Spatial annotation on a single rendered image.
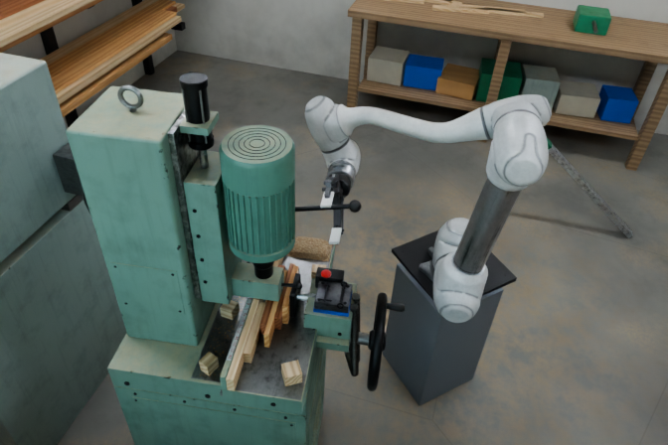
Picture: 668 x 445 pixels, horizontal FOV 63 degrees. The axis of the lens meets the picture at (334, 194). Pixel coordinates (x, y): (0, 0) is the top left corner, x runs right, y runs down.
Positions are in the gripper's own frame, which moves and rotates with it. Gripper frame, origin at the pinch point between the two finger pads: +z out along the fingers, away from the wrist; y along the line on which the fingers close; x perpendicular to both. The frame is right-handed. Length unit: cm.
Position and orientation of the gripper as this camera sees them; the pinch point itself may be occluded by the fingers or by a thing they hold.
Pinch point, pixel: (330, 223)
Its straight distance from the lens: 157.2
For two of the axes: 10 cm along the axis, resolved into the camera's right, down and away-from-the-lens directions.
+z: -1.4, 6.0, -7.9
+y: -1.7, -8.0, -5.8
